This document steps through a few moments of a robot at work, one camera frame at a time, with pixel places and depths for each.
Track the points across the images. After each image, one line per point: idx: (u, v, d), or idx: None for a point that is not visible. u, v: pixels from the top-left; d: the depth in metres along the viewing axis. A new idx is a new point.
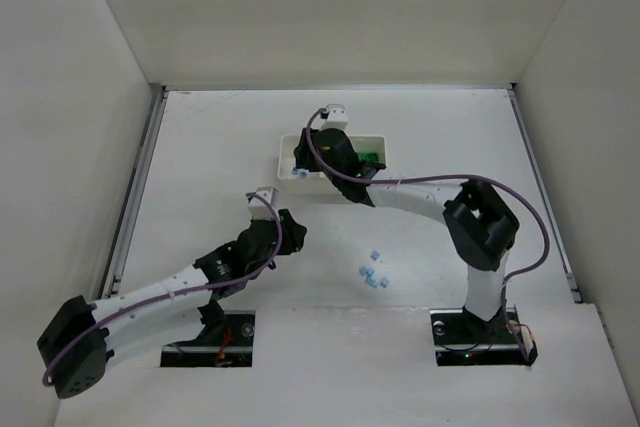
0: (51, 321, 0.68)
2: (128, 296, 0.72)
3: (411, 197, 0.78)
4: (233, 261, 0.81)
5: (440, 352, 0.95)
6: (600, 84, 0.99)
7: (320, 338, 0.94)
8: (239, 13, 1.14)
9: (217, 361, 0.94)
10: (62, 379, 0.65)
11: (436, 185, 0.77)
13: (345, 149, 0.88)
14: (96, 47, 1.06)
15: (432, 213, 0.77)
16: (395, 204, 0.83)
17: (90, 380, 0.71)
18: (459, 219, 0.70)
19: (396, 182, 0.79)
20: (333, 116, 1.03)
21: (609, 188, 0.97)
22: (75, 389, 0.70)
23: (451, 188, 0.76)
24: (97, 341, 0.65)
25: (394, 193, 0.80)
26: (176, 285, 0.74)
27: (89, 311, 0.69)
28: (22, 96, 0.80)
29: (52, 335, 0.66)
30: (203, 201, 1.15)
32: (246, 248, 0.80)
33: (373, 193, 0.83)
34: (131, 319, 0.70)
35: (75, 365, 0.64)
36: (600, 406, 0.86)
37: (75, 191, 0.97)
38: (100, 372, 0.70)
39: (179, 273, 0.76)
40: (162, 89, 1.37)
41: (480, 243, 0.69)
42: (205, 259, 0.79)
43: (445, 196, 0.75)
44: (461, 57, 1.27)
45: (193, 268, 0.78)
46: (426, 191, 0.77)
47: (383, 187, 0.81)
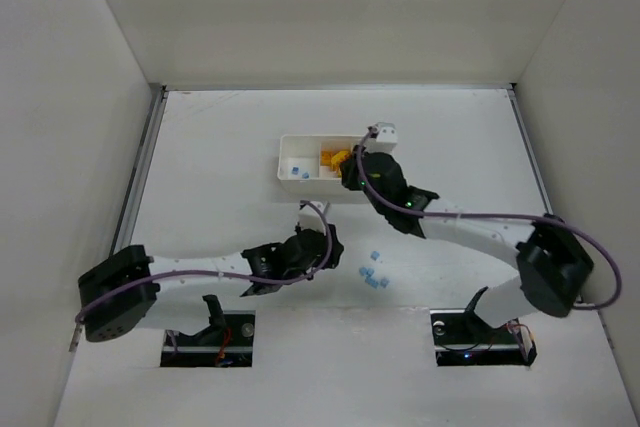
0: (108, 260, 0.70)
2: (181, 260, 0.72)
3: (473, 234, 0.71)
4: (274, 262, 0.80)
5: (440, 353, 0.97)
6: (601, 84, 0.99)
7: (320, 338, 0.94)
8: (239, 12, 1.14)
9: (217, 361, 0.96)
10: (97, 320, 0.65)
11: (503, 221, 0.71)
13: (393, 175, 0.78)
14: (95, 46, 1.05)
15: (496, 252, 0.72)
16: (446, 237, 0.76)
17: (118, 332, 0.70)
18: (535, 265, 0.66)
19: (456, 217, 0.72)
20: (383, 136, 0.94)
21: (610, 188, 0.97)
22: (102, 336, 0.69)
23: (520, 225, 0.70)
24: (148, 292, 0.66)
25: (451, 227, 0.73)
26: (225, 266, 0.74)
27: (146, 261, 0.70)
28: (21, 97, 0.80)
29: (105, 273, 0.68)
30: (203, 202, 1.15)
32: (291, 253, 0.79)
33: (425, 226, 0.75)
34: (181, 284, 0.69)
35: (119, 307, 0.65)
36: (600, 406, 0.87)
37: (74, 192, 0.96)
38: (131, 325, 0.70)
39: (229, 256, 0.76)
40: (161, 88, 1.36)
41: (559, 291, 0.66)
42: (251, 252, 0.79)
43: (517, 237, 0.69)
44: (461, 57, 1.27)
45: (240, 256, 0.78)
46: (494, 229, 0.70)
47: (440, 221, 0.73)
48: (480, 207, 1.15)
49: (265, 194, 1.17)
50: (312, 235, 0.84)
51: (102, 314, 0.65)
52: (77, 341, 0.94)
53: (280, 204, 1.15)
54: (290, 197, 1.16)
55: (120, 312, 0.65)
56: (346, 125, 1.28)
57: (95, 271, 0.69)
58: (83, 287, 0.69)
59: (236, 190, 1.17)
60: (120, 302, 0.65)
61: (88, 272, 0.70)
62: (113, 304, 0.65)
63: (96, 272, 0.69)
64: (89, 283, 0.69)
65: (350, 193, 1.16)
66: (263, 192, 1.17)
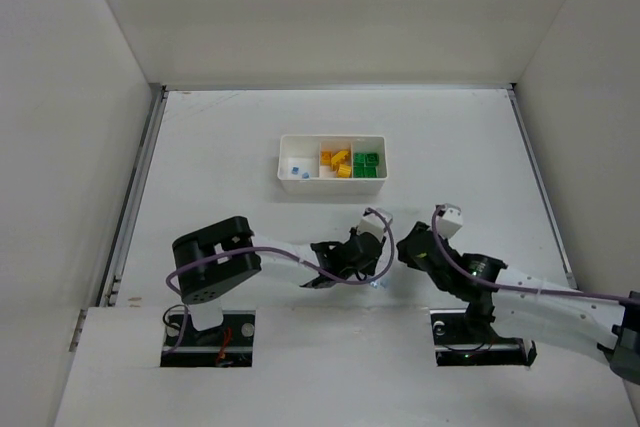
0: (208, 226, 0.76)
2: (271, 241, 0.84)
3: (557, 311, 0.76)
4: (335, 259, 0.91)
5: (440, 353, 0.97)
6: (600, 85, 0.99)
7: (322, 338, 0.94)
8: (238, 12, 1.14)
9: (217, 361, 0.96)
10: (197, 282, 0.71)
11: (591, 302, 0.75)
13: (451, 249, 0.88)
14: (95, 46, 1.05)
15: (584, 332, 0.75)
16: (520, 311, 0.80)
17: (207, 297, 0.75)
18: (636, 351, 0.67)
19: (537, 293, 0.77)
20: (450, 215, 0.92)
21: (609, 189, 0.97)
22: (193, 300, 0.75)
23: (607, 306, 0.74)
24: (252, 262, 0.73)
25: (530, 302, 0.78)
26: (302, 253, 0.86)
27: (249, 234, 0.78)
28: (20, 98, 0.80)
29: (206, 238, 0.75)
30: (202, 202, 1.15)
32: (352, 253, 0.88)
33: (498, 299, 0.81)
34: (273, 261, 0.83)
35: (225, 273, 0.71)
36: (600, 406, 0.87)
37: (75, 192, 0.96)
38: (220, 292, 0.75)
39: (302, 246, 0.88)
40: (162, 88, 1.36)
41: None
42: (319, 246, 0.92)
43: (607, 318, 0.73)
44: (462, 57, 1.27)
45: (309, 248, 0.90)
46: (581, 309, 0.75)
47: (517, 295, 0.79)
48: (480, 207, 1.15)
49: (265, 194, 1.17)
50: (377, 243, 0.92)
51: (203, 277, 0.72)
52: (77, 342, 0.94)
53: (281, 204, 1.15)
54: (290, 197, 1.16)
55: (223, 276, 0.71)
56: (346, 125, 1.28)
57: (196, 234, 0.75)
58: (179, 247, 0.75)
59: (237, 190, 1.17)
60: (224, 268, 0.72)
61: (188, 235, 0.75)
62: (216, 270, 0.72)
63: (199, 235, 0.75)
64: (189, 244, 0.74)
65: (350, 193, 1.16)
66: (264, 192, 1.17)
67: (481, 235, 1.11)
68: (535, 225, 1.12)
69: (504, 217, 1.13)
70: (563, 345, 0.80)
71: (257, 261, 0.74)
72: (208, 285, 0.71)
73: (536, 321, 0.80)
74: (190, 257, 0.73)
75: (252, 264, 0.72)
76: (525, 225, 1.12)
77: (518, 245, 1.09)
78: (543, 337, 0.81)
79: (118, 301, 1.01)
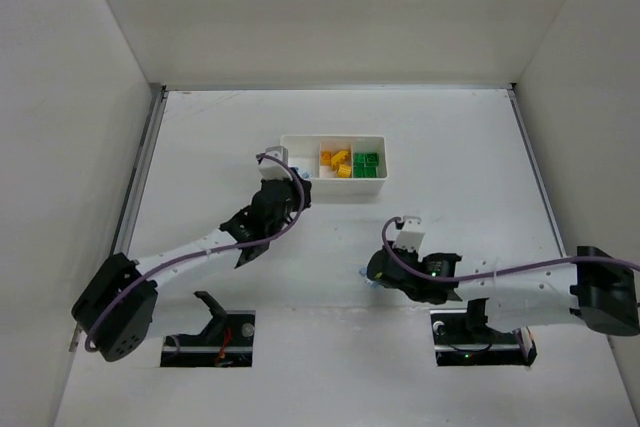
0: (88, 286, 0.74)
2: (165, 253, 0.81)
3: (518, 288, 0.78)
4: (254, 225, 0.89)
5: (440, 353, 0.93)
6: (599, 86, 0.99)
7: (320, 339, 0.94)
8: (239, 12, 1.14)
9: (217, 361, 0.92)
10: (112, 333, 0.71)
11: (545, 270, 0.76)
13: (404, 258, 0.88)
14: (95, 46, 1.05)
15: (551, 302, 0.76)
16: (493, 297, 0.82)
17: (133, 339, 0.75)
18: (598, 308, 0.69)
19: (493, 276, 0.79)
20: (409, 226, 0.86)
21: (609, 189, 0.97)
22: (122, 349, 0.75)
23: (562, 270, 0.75)
24: (149, 291, 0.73)
25: (491, 287, 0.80)
26: (209, 244, 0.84)
27: (132, 266, 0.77)
28: (21, 98, 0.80)
29: (92, 297, 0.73)
30: (204, 202, 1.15)
32: (262, 210, 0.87)
33: (464, 292, 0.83)
34: (174, 273, 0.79)
35: (129, 316, 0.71)
36: (601, 406, 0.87)
37: (75, 192, 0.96)
38: (142, 328, 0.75)
39: (210, 234, 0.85)
40: (162, 89, 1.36)
41: (624, 319, 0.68)
42: (229, 223, 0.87)
43: (562, 282, 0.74)
44: (461, 57, 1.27)
45: (219, 230, 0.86)
46: (539, 280, 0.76)
47: (477, 284, 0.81)
48: (480, 207, 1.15)
49: None
50: (282, 188, 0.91)
51: (117, 325, 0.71)
52: (77, 342, 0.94)
53: None
54: None
55: (128, 318, 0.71)
56: (346, 125, 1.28)
57: (84, 297, 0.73)
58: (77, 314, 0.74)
59: (236, 190, 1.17)
60: (125, 310, 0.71)
61: (78, 300, 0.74)
62: (119, 314, 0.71)
63: (86, 296, 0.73)
64: (83, 310, 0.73)
65: (350, 193, 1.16)
66: None
67: (480, 235, 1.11)
68: (535, 225, 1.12)
69: (504, 217, 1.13)
70: (554, 321, 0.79)
71: (152, 289, 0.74)
72: (121, 331, 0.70)
73: (518, 305, 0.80)
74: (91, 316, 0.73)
75: (147, 294, 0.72)
76: (525, 225, 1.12)
77: (518, 246, 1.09)
78: (533, 320, 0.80)
79: None
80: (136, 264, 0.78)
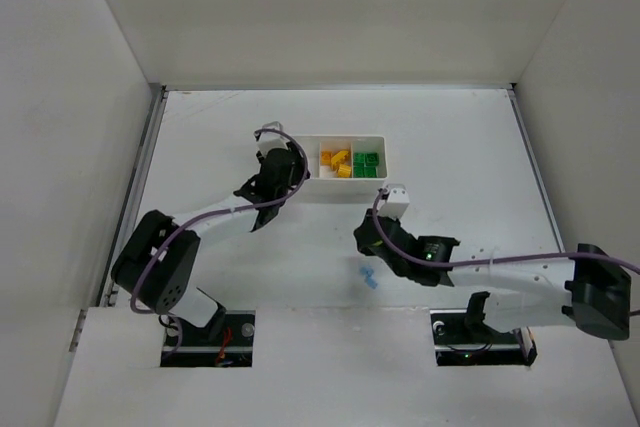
0: (127, 243, 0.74)
2: (196, 211, 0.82)
3: (513, 280, 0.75)
4: (265, 191, 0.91)
5: (440, 353, 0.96)
6: (599, 85, 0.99)
7: (320, 338, 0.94)
8: (238, 12, 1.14)
9: (217, 361, 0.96)
10: (162, 279, 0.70)
11: (541, 262, 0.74)
13: (399, 233, 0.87)
14: (95, 46, 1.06)
15: (544, 296, 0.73)
16: (487, 285, 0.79)
17: (177, 291, 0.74)
18: (589, 302, 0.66)
19: (489, 263, 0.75)
20: (395, 196, 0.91)
21: (609, 188, 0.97)
22: (168, 301, 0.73)
23: (559, 264, 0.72)
24: (192, 236, 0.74)
25: (486, 274, 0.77)
26: (232, 203, 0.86)
27: (169, 222, 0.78)
28: (21, 99, 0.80)
29: (134, 252, 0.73)
30: (202, 203, 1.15)
32: (273, 174, 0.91)
33: (458, 277, 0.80)
34: (208, 226, 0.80)
35: (177, 259, 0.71)
36: (600, 406, 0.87)
37: (75, 192, 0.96)
38: (185, 278, 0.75)
39: (229, 198, 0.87)
40: (162, 88, 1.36)
41: (616, 321, 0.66)
42: (242, 190, 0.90)
43: (558, 276, 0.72)
44: (462, 57, 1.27)
45: (234, 196, 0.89)
46: (535, 272, 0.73)
47: (472, 269, 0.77)
48: (480, 207, 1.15)
49: None
50: (287, 154, 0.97)
51: (166, 269, 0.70)
52: (77, 342, 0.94)
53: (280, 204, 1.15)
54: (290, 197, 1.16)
55: (177, 262, 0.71)
56: (346, 125, 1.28)
57: (126, 254, 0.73)
58: (119, 276, 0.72)
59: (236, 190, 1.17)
60: (171, 255, 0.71)
61: (118, 260, 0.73)
62: (168, 260, 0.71)
63: (128, 253, 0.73)
64: (125, 267, 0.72)
65: (350, 193, 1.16)
66: None
67: (480, 235, 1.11)
68: (536, 224, 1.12)
69: (504, 217, 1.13)
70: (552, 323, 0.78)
71: (193, 234, 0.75)
72: (172, 275, 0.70)
73: (513, 303, 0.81)
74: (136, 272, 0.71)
75: (191, 238, 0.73)
76: (525, 225, 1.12)
77: (517, 245, 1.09)
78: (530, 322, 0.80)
79: (119, 301, 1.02)
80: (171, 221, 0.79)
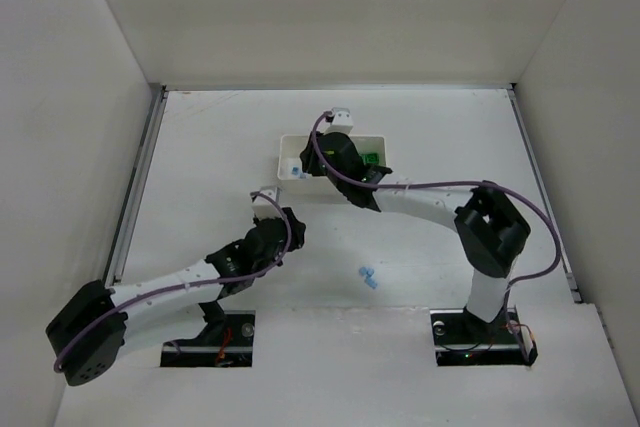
0: (64, 307, 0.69)
2: (145, 284, 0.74)
3: (421, 205, 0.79)
4: (241, 260, 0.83)
5: (440, 353, 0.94)
6: (599, 85, 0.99)
7: (319, 338, 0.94)
8: (238, 13, 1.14)
9: (217, 361, 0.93)
10: (79, 360, 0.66)
11: (446, 191, 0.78)
13: (351, 153, 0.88)
14: (95, 46, 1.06)
15: (442, 219, 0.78)
16: (403, 209, 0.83)
17: (100, 365, 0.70)
18: (469, 226, 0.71)
19: (404, 188, 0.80)
20: (339, 119, 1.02)
21: (609, 188, 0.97)
22: (86, 374, 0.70)
23: (461, 194, 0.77)
24: (118, 323, 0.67)
25: (402, 198, 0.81)
26: (190, 277, 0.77)
27: (108, 295, 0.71)
28: (22, 99, 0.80)
29: (64, 321, 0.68)
30: (201, 203, 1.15)
32: (255, 246, 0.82)
33: (380, 199, 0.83)
34: (147, 306, 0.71)
35: (94, 346, 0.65)
36: (601, 406, 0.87)
37: (75, 191, 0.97)
38: (110, 356, 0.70)
39: (192, 267, 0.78)
40: (162, 89, 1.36)
41: (491, 251, 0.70)
42: (215, 255, 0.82)
43: (455, 202, 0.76)
44: (461, 57, 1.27)
45: (204, 263, 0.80)
46: (437, 197, 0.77)
47: (389, 193, 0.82)
48: None
49: None
50: (276, 228, 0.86)
51: (82, 354, 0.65)
52: None
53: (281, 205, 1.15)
54: (290, 197, 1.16)
55: (93, 350, 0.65)
56: None
57: (58, 319, 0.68)
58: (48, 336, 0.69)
59: (235, 190, 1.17)
60: (95, 338, 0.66)
61: (52, 322, 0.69)
62: (91, 340, 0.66)
63: (60, 319, 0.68)
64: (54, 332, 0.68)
65: None
66: None
67: None
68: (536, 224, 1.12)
69: None
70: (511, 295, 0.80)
71: (122, 320, 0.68)
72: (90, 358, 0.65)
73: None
74: (61, 343, 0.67)
75: (116, 326, 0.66)
76: None
77: None
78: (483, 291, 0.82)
79: None
80: (112, 293, 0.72)
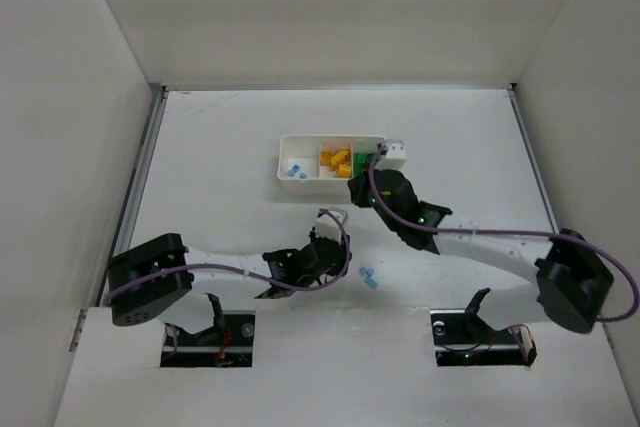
0: (139, 245, 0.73)
2: (214, 254, 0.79)
3: (490, 252, 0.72)
4: (291, 268, 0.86)
5: (440, 353, 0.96)
6: (599, 85, 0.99)
7: (320, 338, 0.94)
8: (239, 13, 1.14)
9: (217, 361, 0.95)
10: (132, 303, 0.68)
11: (521, 238, 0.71)
13: (408, 192, 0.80)
14: (95, 46, 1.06)
15: (517, 269, 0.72)
16: (463, 253, 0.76)
17: (143, 316, 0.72)
18: (554, 282, 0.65)
19: (471, 233, 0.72)
20: (393, 151, 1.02)
21: (609, 188, 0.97)
22: (129, 320, 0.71)
23: (537, 242, 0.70)
24: (184, 280, 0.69)
25: (467, 243, 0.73)
26: (249, 265, 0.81)
27: (182, 251, 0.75)
28: (21, 99, 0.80)
29: (135, 258, 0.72)
30: (201, 203, 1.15)
32: (308, 260, 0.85)
33: (441, 242, 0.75)
34: (211, 277, 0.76)
35: (152, 294, 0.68)
36: (601, 406, 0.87)
37: (75, 191, 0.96)
38: (155, 311, 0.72)
39: (251, 258, 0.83)
40: (162, 89, 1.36)
41: (579, 308, 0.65)
42: (271, 256, 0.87)
43: (534, 253, 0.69)
44: (462, 57, 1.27)
45: (261, 258, 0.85)
46: (511, 245, 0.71)
47: (454, 237, 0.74)
48: (479, 207, 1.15)
49: (265, 194, 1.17)
50: (332, 248, 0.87)
51: (138, 297, 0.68)
52: (77, 342, 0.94)
53: (281, 205, 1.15)
54: (291, 197, 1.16)
55: (150, 296, 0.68)
56: (347, 125, 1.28)
57: (129, 254, 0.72)
58: (111, 268, 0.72)
59: (236, 190, 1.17)
60: (157, 286, 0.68)
61: (121, 254, 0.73)
62: (151, 288, 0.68)
63: (131, 254, 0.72)
64: (121, 265, 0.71)
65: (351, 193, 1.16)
66: (263, 192, 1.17)
67: None
68: (536, 224, 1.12)
69: (504, 217, 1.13)
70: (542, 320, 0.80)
71: (189, 280, 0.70)
72: (143, 305, 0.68)
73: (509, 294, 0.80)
74: (123, 277, 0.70)
75: (181, 283, 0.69)
76: (524, 225, 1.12)
77: None
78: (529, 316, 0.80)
79: None
80: (185, 251, 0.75)
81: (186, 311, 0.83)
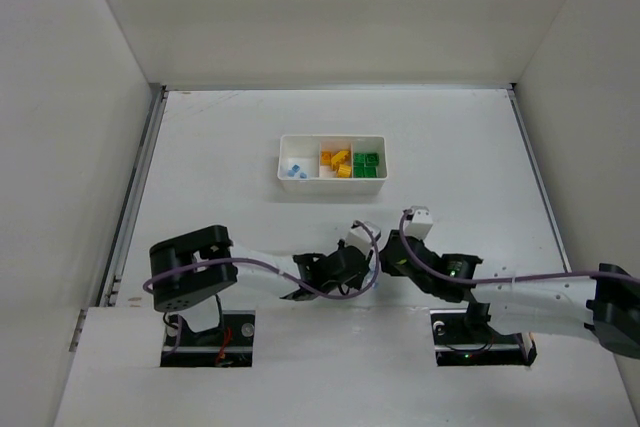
0: (183, 233, 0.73)
2: (254, 251, 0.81)
3: (534, 298, 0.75)
4: (317, 274, 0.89)
5: (440, 353, 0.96)
6: (600, 85, 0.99)
7: (321, 338, 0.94)
8: (238, 12, 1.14)
9: (217, 361, 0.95)
10: (173, 291, 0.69)
11: (564, 281, 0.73)
13: (424, 249, 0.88)
14: (95, 46, 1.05)
15: (566, 313, 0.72)
16: (508, 302, 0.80)
17: (181, 305, 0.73)
18: (611, 323, 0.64)
19: (511, 282, 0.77)
20: (419, 216, 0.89)
21: (609, 188, 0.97)
22: (168, 307, 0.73)
23: (581, 284, 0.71)
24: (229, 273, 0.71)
25: (508, 291, 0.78)
26: (283, 266, 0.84)
27: (228, 243, 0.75)
28: (20, 100, 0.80)
29: (178, 246, 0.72)
30: (201, 204, 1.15)
32: (334, 267, 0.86)
33: (481, 294, 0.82)
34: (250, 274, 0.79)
35: (195, 284, 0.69)
36: (601, 406, 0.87)
37: (75, 191, 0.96)
38: (193, 301, 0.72)
39: (284, 259, 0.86)
40: (162, 89, 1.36)
41: None
42: (301, 259, 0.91)
43: (579, 294, 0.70)
44: (462, 57, 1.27)
45: (292, 259, 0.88)
46: (555, 290, 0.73)
47: (494, 288, 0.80)
48: (479, 207, 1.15)
49: (265, 194, 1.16)
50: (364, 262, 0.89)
51: (178, 286, 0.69)
52: (77, 342, 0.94)
53: (282, 205, 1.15)
54: (291, 197, 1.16)
55: (192, 286, 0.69)
56: (347, 125, 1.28)
57: (174, 241, 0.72)
58: (154, 253, 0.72)
59: (236, 190, 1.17)
60: (202, 277, 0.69)
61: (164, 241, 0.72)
62: (194, 279, 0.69)
63: (175, 242, 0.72)
64: (164, 251, 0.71)
65: (351, 193, 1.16)
66: (263, 192, 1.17)
67: (480, 235, 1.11)
68: (536, 225, 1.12)
69: (503, 217, 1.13)
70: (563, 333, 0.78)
71: (233, 274, 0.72)
72: (184, 295, 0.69)
73: (527, 311, 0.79)
74: (166, 264, 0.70)
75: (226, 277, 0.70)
76: (524, 225, 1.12)
77: (518, 247, 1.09)
78: (541, 328, 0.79)
79: (118, 300, 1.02)
80: (228, 244, 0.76)
81: (206, 308, 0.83)
